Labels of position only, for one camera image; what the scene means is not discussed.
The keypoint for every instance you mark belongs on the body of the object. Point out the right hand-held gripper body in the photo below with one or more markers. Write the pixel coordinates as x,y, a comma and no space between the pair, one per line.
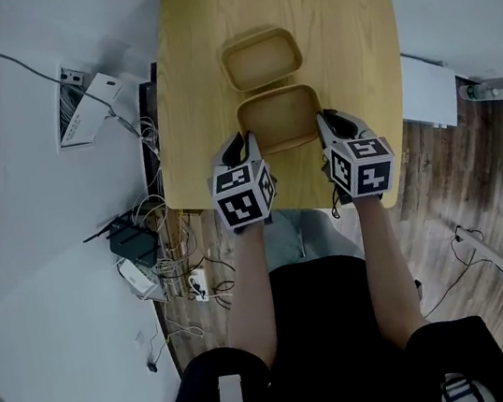
370,172

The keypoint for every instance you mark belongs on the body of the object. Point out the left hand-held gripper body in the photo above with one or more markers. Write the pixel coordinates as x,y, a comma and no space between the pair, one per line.
239,197

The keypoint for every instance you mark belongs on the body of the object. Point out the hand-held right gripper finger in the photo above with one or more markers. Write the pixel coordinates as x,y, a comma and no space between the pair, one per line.
356,129
327,136

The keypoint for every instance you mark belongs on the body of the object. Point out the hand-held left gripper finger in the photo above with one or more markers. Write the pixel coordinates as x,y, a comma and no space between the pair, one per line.
220,155
254,150

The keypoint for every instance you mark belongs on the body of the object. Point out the tan tray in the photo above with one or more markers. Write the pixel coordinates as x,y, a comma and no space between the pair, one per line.
278,117
261,59

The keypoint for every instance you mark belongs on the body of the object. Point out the person's left forearm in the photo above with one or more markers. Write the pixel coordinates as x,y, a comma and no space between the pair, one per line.
248,300

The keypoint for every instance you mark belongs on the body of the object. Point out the person's right forearm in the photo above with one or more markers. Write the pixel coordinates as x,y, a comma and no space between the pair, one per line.
389,268

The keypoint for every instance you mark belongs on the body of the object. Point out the white rectangular box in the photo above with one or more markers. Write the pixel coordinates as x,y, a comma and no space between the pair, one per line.
428,91

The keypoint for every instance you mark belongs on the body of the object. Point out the person's grey trousers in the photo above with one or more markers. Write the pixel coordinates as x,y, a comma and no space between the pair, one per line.
314,237

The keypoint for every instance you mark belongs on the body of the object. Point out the white power strip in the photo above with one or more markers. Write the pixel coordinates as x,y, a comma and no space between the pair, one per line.
198,282

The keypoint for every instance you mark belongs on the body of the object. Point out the black router with antennas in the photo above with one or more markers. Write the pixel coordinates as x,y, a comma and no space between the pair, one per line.
135,244

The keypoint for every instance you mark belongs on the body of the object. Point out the white modem box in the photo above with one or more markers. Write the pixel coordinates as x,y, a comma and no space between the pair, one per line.
141,281

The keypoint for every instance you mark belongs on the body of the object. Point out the grey metal floor bar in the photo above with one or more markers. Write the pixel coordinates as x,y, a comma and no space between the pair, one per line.
476,245

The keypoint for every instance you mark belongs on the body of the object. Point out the white hinged cover panel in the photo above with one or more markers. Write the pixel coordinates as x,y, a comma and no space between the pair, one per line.
93,112

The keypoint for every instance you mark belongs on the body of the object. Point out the person's black shirt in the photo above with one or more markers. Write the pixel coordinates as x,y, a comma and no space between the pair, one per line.
327,349

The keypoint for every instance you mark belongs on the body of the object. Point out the small black power adapter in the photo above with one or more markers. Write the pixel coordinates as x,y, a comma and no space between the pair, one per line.
153,367

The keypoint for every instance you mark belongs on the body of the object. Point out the white wall socket plate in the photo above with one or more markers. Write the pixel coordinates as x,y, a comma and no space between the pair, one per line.
140,340

